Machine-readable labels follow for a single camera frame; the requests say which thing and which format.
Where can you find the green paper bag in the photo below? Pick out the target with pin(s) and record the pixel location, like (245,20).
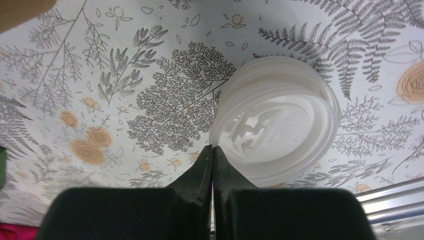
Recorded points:
(3,163)

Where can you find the red cloth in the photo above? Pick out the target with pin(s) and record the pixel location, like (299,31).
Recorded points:
(17,232)

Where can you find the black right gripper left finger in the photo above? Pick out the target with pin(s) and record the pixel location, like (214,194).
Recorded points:
(179,211)

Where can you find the brown cardboard cup carrier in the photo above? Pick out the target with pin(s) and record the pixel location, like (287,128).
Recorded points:
(16,12)

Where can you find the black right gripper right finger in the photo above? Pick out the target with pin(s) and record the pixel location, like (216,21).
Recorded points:
(246,212)

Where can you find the floral table mat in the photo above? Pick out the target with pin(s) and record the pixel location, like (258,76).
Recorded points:
(123,93)

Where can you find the stack of white lids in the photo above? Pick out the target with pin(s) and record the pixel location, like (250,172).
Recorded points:
(276,117)

